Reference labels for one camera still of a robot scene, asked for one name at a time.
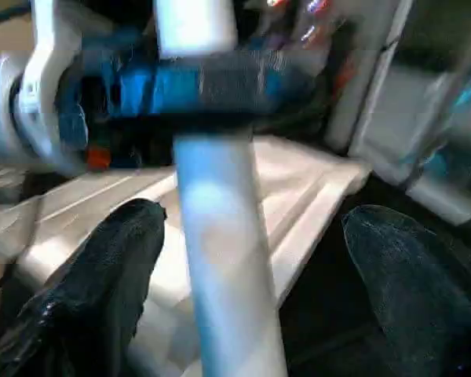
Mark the white plastic table leg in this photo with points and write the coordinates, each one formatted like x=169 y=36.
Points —
x=224 y=251

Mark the white glass front fridge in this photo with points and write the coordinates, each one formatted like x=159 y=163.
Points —
x=447 y=149

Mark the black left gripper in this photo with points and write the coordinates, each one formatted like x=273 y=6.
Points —
x=118 y=102

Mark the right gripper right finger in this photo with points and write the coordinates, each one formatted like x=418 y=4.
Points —
x=432 y=298

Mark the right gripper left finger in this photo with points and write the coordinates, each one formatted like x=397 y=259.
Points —
x=78 y=298

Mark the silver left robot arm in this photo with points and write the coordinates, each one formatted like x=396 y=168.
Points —
x=0 y=110

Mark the white plastic table top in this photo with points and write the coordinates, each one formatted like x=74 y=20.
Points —
x=314 y=196

